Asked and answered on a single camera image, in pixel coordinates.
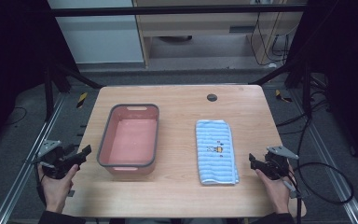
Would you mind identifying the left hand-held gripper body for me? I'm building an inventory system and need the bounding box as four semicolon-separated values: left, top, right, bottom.
25;139;79;180

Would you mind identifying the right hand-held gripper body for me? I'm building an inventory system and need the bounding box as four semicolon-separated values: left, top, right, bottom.
261;145;300;182

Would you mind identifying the person's right hand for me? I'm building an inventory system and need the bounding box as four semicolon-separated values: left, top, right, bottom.
255;164;296;216

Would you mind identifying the person's left hand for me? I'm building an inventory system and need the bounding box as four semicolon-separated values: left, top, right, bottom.
37;163;79;215

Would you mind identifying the blue striped towel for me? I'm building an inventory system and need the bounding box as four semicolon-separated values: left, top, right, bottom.
194;119;241;187

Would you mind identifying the yellow and black tape strip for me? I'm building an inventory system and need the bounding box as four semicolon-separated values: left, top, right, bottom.
76;91;89;109
274;89;293;104

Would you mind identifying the pink basin with grey rim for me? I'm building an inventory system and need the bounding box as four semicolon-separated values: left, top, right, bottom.
96;103;160;177

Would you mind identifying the black metal stand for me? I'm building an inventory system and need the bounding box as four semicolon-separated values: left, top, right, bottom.
43;60;105;123
249;60;329;120

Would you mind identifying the black curtain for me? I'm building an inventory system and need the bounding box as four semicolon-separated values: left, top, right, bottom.
283;0;358;175
0;0;78;157

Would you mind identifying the white cabinet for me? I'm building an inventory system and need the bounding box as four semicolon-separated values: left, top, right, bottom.
47;0;145;65

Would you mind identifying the light wooden desk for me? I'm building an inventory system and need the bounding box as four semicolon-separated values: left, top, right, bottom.
131;0;309;67

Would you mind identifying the grey cable plug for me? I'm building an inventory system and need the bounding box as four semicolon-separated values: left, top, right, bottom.
281;179;303;200

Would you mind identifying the aluminium floor rail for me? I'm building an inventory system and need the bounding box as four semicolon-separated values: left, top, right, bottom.
0;92;67;224
288;88;358;224

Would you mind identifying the thin black cable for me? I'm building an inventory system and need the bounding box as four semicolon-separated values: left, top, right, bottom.
34;172;47;206

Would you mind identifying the black looped cable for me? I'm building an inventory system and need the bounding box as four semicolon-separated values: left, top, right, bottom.
275;110;355;206

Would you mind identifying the bundle of black hanging cables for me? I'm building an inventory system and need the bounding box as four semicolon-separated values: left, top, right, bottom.
249;12;293;67

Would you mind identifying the black horizontal frame bar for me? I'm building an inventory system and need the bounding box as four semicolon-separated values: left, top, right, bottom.
50;4;309;18

